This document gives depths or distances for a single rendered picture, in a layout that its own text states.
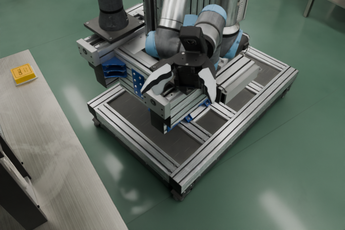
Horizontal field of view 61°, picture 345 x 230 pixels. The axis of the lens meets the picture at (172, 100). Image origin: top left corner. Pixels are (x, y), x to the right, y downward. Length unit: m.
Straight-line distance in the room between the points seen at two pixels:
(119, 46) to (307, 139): 1.40
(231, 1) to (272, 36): 2.04
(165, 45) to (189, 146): 0.98
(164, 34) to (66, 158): 0.46
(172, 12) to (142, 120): 1.10
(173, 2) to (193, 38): 0.29
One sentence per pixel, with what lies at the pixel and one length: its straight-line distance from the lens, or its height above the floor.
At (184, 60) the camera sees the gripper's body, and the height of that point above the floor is 1.24.
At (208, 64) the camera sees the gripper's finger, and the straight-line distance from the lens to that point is 0.64.
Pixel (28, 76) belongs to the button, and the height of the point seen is 0.92.
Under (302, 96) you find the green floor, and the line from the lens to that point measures 2.50.
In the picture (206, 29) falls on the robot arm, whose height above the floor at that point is 1.25.
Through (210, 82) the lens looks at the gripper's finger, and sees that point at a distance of 0.59.
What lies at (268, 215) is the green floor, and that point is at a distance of 1.86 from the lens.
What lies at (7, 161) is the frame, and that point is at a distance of 0.80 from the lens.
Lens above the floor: 1.66
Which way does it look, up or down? 47 degrees down
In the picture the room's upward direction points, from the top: straight up
